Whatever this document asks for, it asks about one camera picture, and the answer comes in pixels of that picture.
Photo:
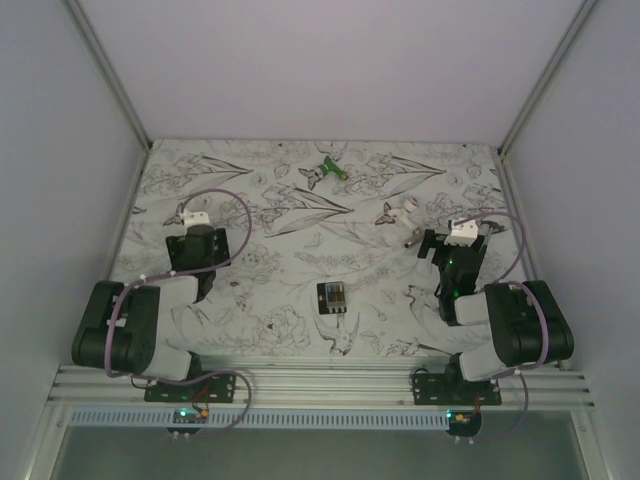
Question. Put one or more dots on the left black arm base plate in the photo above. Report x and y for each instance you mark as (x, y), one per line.
(217, 389)

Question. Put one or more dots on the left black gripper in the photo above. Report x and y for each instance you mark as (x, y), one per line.
(220, 256)

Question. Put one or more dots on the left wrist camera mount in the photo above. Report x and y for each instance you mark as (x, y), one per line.
(194, 218)

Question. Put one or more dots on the right controller board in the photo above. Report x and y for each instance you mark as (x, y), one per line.
(464, 425)

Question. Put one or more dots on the floral printed table mat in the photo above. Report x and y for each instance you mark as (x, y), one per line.
(290, 231)

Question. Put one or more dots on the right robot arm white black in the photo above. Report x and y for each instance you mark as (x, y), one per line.
(520, 325)

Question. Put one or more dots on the black fuse box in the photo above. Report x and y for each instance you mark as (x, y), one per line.
(322, 307)

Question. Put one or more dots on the metal pipe elbow fitting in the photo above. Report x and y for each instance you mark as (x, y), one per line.
(402, 214)

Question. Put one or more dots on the clear plastic fuse box cover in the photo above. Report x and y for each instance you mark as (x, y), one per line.
(339, 289)

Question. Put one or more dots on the small hammer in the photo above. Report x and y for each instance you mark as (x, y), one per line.
(489, 228)

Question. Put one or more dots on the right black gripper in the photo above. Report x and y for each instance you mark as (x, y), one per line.
(434, 241)

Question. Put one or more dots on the white slotted cable duct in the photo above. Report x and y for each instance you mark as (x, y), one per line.
(268, 419)

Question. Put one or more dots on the left controller board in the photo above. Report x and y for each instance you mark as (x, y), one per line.
(187, 422)

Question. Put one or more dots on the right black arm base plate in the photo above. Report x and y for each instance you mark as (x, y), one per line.
(439, 389)

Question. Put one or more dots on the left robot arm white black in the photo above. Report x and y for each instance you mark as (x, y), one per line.
(121, 329)

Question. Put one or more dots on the aluminium rail frame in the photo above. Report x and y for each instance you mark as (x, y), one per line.
(551, 87)

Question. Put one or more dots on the controller board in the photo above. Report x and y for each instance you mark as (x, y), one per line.
(187, 422)
(464, 425)

